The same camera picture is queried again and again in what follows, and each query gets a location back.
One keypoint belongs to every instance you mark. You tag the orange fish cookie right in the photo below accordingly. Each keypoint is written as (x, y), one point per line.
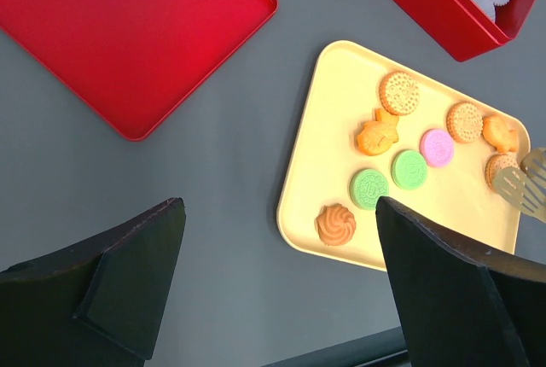
(496, 133)

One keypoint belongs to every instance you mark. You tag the orange swirl cookie left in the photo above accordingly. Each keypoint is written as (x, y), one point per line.
(336, 225)

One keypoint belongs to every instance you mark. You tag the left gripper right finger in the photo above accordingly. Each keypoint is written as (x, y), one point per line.
(460, 302)

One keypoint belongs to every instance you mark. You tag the green round cookie right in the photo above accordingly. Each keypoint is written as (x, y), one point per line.
(409, 170)

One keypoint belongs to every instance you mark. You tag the orange fish cookie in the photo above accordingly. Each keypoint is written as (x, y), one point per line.
(496, 133)
(378, 135)

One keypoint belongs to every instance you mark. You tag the tan round cookie top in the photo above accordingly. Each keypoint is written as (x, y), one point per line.
(399, 93)

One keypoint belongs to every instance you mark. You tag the green round cookie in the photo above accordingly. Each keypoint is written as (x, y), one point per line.
(367, 186)
(409, 170)

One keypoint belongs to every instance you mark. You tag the red lid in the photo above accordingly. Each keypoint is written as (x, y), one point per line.
(133, 61)

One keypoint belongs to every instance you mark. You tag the yellow tray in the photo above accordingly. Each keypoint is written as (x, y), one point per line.
(343, 95)

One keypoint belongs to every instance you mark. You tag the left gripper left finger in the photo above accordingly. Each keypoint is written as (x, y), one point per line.
(98, 302)

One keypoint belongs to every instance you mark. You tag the orange fish cookie left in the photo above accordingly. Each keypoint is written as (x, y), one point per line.
(378, 135)

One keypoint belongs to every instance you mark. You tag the green round cookie left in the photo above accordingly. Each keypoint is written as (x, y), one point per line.
(367, 186)

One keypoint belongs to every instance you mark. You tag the tan round cookie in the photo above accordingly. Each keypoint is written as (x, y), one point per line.
(495, 164)
(399, 93)
(464, 122)

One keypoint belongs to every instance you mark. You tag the pink round cookie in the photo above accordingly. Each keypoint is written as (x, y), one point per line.
(437, 147)

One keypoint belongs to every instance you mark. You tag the metal serving tongs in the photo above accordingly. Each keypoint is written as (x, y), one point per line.
(524, 187)

